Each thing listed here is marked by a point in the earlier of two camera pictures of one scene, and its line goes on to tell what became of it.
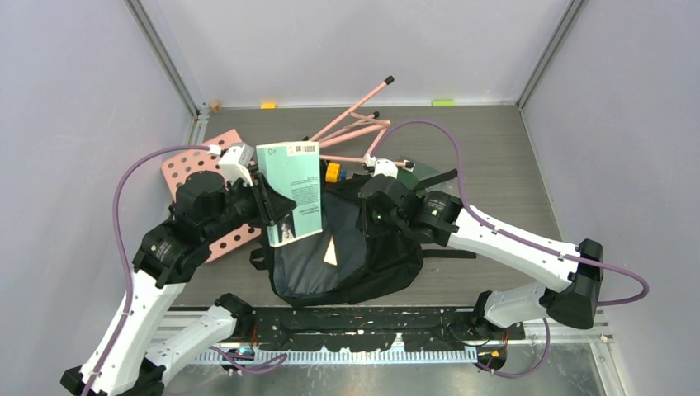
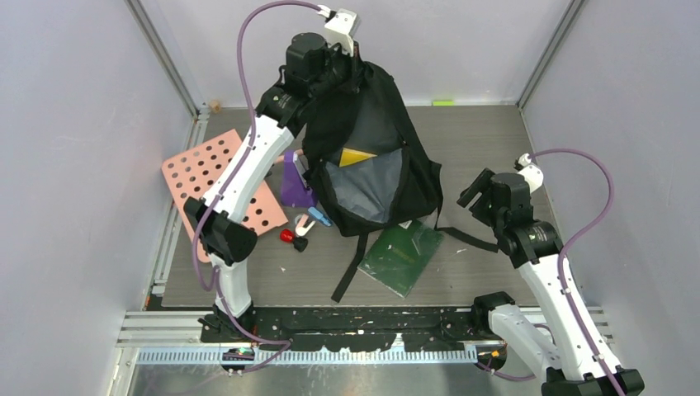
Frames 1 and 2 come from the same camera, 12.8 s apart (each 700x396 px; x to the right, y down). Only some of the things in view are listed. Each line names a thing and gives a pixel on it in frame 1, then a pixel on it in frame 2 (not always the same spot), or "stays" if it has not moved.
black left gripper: [270, 205] → [355, 67]
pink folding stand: [350, 122] → [281, 158]
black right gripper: [369, 228] → [479, 185]
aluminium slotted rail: [338, 356] stays
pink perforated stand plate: [176, 170] stays
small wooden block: [215, 106] stays
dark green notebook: [409, 177] → [399, 253]
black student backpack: [344, 266] → [371, 170]
